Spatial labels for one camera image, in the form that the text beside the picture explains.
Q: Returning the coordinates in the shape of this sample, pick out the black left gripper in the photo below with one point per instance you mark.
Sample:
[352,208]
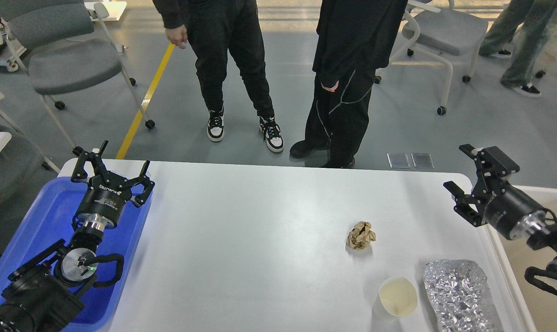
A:
[101,203]

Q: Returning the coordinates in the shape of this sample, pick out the person in black jeans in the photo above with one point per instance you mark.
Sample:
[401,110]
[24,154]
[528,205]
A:
[215,30]

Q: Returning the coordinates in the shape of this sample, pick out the crumpled aluminium foil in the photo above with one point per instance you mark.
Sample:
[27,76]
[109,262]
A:
[460,296]

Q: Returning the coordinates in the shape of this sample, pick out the grey chair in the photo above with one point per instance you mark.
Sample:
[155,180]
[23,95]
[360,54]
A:
[433,31]
[58,64]

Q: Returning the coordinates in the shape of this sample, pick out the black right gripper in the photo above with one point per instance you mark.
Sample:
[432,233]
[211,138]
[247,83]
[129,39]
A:
[510,211]

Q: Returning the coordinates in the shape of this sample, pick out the metal floor plate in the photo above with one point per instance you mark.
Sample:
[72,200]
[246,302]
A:
[422,160]
[398,160]

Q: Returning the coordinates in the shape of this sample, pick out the metal floor plate right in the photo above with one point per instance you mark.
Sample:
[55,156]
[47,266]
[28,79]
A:
[422,160]

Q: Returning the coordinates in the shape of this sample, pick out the grey chair right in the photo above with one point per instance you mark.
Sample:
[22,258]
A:
[433,31]

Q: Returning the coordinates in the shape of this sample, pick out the metal floor plate left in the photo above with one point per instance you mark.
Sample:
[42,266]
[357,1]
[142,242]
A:
[398,160]

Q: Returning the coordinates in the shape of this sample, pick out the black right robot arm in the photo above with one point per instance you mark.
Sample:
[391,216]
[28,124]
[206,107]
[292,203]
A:
[544,279]

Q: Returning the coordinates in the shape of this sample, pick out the person in green trousers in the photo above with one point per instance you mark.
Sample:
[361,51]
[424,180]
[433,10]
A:
[536,19]

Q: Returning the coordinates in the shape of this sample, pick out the brown paper ball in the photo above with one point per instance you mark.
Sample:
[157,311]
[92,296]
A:
[361,236]

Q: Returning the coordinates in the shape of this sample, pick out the person in black coat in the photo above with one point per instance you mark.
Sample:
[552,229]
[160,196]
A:
[355,38]

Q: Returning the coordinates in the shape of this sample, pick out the white paper cup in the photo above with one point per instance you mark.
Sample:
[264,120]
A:
[396,298]

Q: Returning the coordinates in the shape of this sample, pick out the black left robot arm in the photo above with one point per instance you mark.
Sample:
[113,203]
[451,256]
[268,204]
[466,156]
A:
[66,266]

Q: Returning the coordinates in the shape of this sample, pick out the grey chair left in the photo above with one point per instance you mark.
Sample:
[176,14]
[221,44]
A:
[58,64]

